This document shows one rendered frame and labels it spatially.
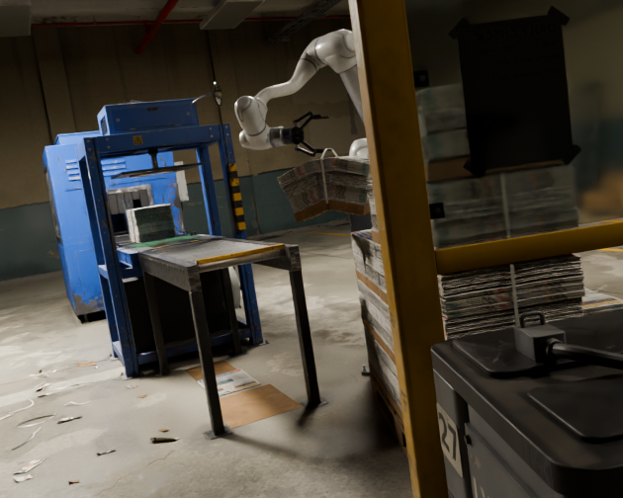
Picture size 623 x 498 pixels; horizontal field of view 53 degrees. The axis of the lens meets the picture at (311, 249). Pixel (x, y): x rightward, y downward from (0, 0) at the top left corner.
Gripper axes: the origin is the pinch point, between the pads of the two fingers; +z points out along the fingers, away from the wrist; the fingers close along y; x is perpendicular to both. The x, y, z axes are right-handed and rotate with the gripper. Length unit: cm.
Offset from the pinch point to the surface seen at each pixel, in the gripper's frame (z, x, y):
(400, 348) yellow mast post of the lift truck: 53, 157, 46
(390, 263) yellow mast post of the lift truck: 51, 157, 29
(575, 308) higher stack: 90, 106, 52
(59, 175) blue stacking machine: -326, -232, 15
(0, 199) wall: -715, -573, 53
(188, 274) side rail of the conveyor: -61, 29, 58
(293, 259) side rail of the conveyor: -23, -5, 58
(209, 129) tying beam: -111, -114, -11
